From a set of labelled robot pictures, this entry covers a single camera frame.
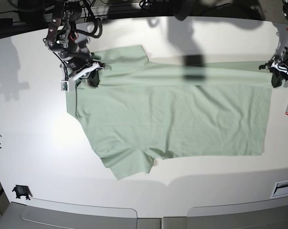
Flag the black clamp on table edge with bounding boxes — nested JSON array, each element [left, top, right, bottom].
[[12, 185, 32, 200]]

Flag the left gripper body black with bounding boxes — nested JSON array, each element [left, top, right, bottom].
[[258, 54, 288, 76]]

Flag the light green T-shirt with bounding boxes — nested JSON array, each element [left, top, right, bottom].
[[66, 46, 271, 179]]

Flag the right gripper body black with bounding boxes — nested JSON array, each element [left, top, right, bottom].
[[61, 51, 105, 79]]

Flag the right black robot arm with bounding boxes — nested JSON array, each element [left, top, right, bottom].
[[43, 0, 105, 91]]

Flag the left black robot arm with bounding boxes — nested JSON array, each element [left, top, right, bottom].
[[259, 0, 288, 88]]

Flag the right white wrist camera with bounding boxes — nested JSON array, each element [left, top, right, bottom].
[[61, 80, 76, 93]]

